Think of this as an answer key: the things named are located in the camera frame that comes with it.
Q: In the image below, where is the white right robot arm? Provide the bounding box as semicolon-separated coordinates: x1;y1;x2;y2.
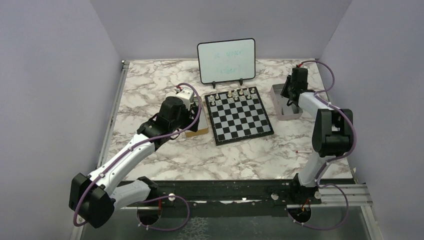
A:
281;67;355;204

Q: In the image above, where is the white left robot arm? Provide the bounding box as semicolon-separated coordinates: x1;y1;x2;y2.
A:
68;92;203;228

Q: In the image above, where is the gold tin tray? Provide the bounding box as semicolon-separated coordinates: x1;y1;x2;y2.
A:
184;111;209;138

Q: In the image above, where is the pink tin tray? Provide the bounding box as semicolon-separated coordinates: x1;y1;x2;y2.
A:
269;83;303;121

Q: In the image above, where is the black silver chessboard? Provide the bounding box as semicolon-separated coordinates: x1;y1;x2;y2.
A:
204;86;274;146

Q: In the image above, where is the small whiteboard on stand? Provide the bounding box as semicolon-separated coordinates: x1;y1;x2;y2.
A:
196;38;256;87

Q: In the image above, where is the red white marker pen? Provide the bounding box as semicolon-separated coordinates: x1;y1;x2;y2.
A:
296;150;312;154

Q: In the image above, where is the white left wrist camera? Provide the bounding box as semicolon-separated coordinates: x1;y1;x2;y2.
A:
175;88;195;110

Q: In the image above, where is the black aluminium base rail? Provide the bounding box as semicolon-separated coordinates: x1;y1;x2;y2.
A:
79;178;374;220

